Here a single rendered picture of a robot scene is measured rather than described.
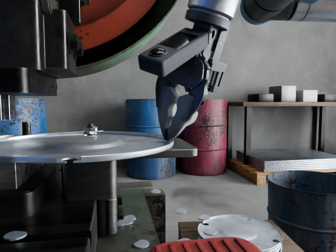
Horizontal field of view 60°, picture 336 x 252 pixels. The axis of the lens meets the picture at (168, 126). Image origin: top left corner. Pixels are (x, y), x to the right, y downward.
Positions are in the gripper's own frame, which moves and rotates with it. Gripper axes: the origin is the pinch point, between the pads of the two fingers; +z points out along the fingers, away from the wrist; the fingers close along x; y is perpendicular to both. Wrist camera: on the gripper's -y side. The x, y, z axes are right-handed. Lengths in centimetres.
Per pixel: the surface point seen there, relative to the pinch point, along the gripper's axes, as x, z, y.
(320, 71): 31, -44, 435
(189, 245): -18.4, -2.5, -25.9
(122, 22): 33.9, -16.5, 19.6
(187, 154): -6.7, 0.1, -4.2
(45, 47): 13.0, -9.0, -16.0
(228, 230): -5, 41, 55
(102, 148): 2.8, 2.3, -11.6
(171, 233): 39, 97, 114
